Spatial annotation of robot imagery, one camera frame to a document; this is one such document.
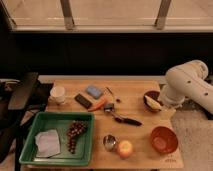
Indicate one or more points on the black rectangular eraser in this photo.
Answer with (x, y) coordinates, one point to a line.
(83, 101)

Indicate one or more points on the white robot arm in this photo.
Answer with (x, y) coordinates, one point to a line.
(187, 80)

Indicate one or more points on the orange carrot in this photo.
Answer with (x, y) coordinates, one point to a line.
(98, 105)

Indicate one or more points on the blue sponge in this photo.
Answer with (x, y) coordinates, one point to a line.
(95, 92)

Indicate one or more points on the banana piece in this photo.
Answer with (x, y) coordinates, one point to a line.
(152, 103)

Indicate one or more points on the dark brown bowl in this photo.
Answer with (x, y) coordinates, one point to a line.
(154, 95)

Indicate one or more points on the white paper cup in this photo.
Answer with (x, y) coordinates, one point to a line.
(57, 94)

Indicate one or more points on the dark red grape bunch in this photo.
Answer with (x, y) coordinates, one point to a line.
(76, 129)

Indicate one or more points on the small metal cup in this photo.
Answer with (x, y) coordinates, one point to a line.
(109, 142)

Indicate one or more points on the yellow red apple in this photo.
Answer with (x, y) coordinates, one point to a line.
(124, 149)

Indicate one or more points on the orange red bowl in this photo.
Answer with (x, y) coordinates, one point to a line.
(163, 140)

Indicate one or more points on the green plastic tray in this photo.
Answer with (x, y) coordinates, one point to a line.
(59, 139)

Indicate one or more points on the white folded cloth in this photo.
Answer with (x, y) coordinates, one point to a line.
(47, 143)

